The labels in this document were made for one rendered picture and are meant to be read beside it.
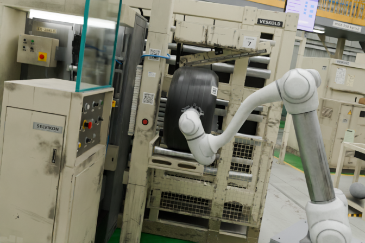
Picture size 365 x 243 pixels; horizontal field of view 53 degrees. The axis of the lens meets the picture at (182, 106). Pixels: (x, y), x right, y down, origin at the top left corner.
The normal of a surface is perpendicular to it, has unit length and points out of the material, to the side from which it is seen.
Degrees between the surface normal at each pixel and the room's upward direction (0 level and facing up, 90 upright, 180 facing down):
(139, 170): 90
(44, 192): 90
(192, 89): 57
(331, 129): 90
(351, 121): 90
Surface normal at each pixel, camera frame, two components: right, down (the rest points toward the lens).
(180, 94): -0.03, -0.29
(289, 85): -0.29, 0.00
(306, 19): 0.29, 0.15
